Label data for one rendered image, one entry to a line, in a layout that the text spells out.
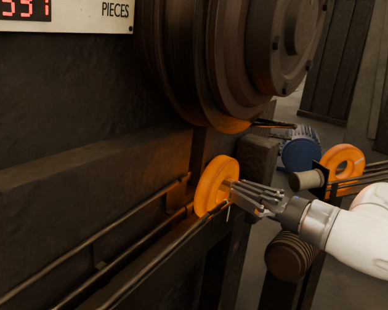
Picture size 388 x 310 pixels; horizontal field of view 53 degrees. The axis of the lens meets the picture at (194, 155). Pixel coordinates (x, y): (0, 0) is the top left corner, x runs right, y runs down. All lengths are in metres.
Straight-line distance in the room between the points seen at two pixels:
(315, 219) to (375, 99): 2.76
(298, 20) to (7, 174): 0.52
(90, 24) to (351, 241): 0.57
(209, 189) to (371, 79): 2.83
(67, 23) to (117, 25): 0.10
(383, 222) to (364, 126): 2.80
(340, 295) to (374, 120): 1.89
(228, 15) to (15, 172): 0.39
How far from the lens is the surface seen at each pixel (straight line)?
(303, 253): 1.17
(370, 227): 0.79
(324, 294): 1.93
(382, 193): 0.91
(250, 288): 1.82
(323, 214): 0.80
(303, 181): 1.19
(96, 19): 0.63
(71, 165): 0.62
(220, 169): 0.84
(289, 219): 0.81
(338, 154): 1.25
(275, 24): 0.65
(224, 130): 0.77
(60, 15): 0.59
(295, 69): 0.82
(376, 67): 3.53
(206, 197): 0.83
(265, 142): 1.07
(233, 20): 0.64
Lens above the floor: 1.12
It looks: 21 degrees down
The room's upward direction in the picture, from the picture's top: 8 degrees clockwise
